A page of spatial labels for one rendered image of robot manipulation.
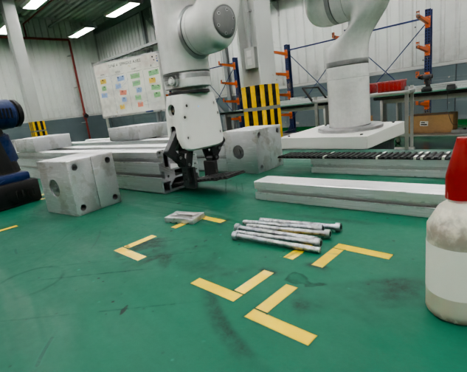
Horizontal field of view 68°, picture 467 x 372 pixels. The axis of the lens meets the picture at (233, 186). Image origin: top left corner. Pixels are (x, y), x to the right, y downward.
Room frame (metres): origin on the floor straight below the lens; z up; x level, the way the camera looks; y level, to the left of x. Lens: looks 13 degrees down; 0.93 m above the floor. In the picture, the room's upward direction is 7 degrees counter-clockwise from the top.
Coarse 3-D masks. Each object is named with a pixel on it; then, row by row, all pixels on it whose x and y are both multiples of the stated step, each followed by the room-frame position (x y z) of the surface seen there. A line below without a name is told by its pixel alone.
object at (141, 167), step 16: (144, 144) 0.83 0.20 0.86; (160, 144) 0.78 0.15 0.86; (32, 160) 1.06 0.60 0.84; (128, 160) 0.73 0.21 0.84; (144, 160) 0.69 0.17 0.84; (160, 160) 0.66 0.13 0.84; (32, 176) 1.09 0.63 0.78; (128, 176) 0.72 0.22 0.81; (144, 176) 0.69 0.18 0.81; (160, 176) 0.66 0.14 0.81; (176, 176) 0.67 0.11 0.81; (160, 192) 0.65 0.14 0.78
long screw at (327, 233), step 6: (264, 228) 0.39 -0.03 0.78; (270, 228) 0.39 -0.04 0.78; (276, 228) 0.38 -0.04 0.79; (282, 228) 0.38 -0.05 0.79; (288, 228) 0.37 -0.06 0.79; (294, 228) 0.37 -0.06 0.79; (312, 234) 0.36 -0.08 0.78; (318, 234) 0.35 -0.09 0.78; (324, 234) 0.35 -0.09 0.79; (330, 234) 0.35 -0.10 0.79
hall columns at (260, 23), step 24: (0, 0) 9.85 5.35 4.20; (264, 0) 4.11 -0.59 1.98; (240, 24) 4.19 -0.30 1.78; (264, 24) 4.08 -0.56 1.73; (24, 48) 9.82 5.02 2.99; (240, 48) 4.16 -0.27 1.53; (264, 48) 4.05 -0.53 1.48; (24, 72) 9.71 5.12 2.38; (264, 72) 4.02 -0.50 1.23; (24, 96) 9.85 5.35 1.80; (264, 96) 3.96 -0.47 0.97; (264, 120) 3.95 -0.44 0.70
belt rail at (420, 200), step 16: (272, 176) 0.55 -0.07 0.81; (288, 176) 0.54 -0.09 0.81; (256, 192) 0.53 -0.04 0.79; (272, 192) 0.52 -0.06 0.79; (288, 192) 0.50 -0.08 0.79; (304, 192) 0.48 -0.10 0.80; (320, 192) 0.46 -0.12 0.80; (336, 192) 0.44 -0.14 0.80; (352, 192) 0.43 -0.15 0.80; (368, 192) 0.41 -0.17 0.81; (384, 192) 0.40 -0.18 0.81; (400, 192) 0.39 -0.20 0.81; (416, 192) 0.38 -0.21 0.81; (432, 192) 0.37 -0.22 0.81; (352, 208) 0.43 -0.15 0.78; (368, 208) 0.41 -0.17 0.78; (384, 208) 0.40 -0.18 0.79; (400, 208) 0.39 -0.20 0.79; (416, 208) 0.38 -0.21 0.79; (432, 208) 0.37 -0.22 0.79
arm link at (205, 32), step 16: (208, 0) 0.55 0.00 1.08; (224, 0) 0.56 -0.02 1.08; (240, 0) 0.60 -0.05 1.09; (192, 16) 0.56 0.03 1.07; (208, 16) 0.55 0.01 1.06; (224, 16) 0.56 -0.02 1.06; (192, 32) 0.56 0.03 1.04; (208, 32) 0.55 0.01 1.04; (224, 32) 0.56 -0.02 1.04; (192, 48) 0.59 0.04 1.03; (208, 48) 0.57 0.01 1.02; (224, 48) 0.58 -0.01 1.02
